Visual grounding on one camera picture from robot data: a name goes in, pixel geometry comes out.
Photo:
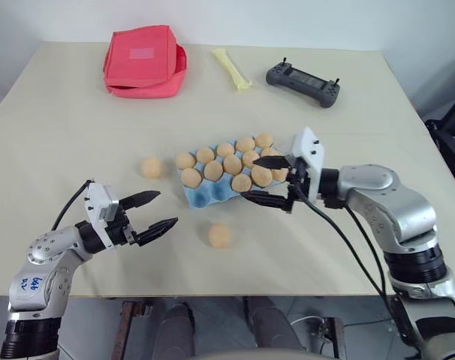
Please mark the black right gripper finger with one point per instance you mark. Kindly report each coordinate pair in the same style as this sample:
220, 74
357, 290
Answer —
272, 162
267, 199

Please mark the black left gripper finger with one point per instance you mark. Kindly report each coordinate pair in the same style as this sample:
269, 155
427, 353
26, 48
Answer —
158, 228
141, 197

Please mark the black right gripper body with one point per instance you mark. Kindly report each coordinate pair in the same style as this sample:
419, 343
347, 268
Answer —
299, 180

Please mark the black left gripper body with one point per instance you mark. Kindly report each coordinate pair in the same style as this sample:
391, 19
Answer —
119, 228

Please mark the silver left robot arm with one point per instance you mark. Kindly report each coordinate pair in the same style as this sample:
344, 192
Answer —
43, 262

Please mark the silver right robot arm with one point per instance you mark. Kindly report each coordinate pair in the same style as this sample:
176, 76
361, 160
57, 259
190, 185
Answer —
396, 210

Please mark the tan egg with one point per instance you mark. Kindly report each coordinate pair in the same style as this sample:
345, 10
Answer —
226, 150
232, 164
219, 235
264, 140
151, 167
245, 144
250, 157
241, 183
185, 160
269, 151
280, 174
206, 155
191, 178
261, 176
213, 170

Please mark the blue egg carton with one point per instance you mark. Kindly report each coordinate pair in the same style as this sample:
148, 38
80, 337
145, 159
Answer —
203, 197

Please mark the grey handheld controller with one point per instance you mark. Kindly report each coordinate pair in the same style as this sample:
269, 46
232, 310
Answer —
302, 84

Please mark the rusty metal table leg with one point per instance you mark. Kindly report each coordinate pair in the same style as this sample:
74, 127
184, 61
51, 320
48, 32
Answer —
334, 337
128, 326

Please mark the yellow plastic tool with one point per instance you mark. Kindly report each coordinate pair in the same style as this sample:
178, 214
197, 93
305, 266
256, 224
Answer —
233, 71

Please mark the dark rounded shape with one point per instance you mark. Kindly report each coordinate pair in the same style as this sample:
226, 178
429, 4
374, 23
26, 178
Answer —
272, 326
178, 330

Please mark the red fabric bag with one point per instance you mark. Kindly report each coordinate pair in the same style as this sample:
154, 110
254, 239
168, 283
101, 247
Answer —
141, 63

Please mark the black chair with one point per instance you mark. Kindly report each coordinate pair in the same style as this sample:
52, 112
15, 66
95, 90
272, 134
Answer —
451, 127

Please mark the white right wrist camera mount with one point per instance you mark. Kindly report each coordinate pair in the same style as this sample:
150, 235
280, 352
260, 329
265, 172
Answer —
310, 153

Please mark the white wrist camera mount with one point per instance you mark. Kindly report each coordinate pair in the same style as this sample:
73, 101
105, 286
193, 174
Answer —
310, 153
98, 202

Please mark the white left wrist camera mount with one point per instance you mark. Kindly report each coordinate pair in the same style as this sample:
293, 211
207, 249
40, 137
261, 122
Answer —
98, 202

